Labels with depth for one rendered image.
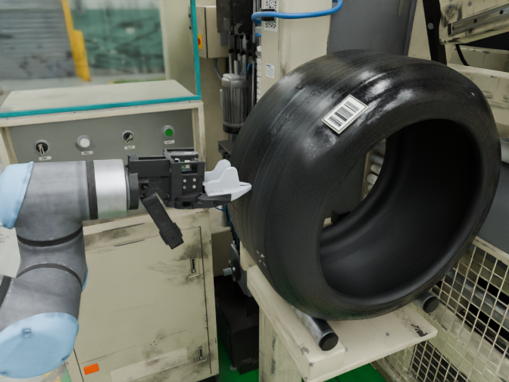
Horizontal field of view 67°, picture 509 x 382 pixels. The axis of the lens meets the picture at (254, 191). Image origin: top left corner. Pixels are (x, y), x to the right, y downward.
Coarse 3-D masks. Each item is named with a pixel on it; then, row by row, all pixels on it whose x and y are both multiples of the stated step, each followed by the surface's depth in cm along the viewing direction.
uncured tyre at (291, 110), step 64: (320, 64) 72; (384, 64) 63; (256, 128) 72; (320, 128) 60; (384, 128) 60; (448, 128) 88; (256, 192) 67; (320, 192) 61; (384, 192) 105; (448, 192) 93; (256, 256) 72; (320, 256) 103; (384, 256) 100; (448, 256) 83
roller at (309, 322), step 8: (296, 312) 87; (304, 320) 84; (312, 320) 83; (320, 320) 82; (312, 328) 81; (320, 328) 80; (328, 328) 80; (312, 336) 81; (320, 336) 79; (328, 336) 78; (336, 336) 79; (320, 344) 79; (328, 344) 79; (336, 344) 80
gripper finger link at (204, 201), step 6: (198, 198) 62; (204, 198) 62; (210, 198) 62; (216, 198) 63; (222, 198) 64; (228, 198) 65; (186, 204) 62; (192, 204) 61; (198, 204) 61; (204, 204) 62; (210, 204) 62; (216, 204) 63; (222, 204) 64
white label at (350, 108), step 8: (352, 96) 59; (344, 104) 59; (352, 104) 59; (360, 104) 58; (336, 112) 59; (344, 112) 58; (352, 112) 58; (360, 112) 57; (328, 120) 59; (336, 120) 58; (344, 120) 58; (352, 120) 57; (336, 128) 58; (344, 128) 57
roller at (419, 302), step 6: (426, 294) 89; (432, 294) 90; (414, 300) 91; (420, 300) 89; (426, 300) 88; (432, 300) 88; (438, 300) 89; (420, 306) 90; (426, 306) 88; (432, 306) 89; (426, 312) 90
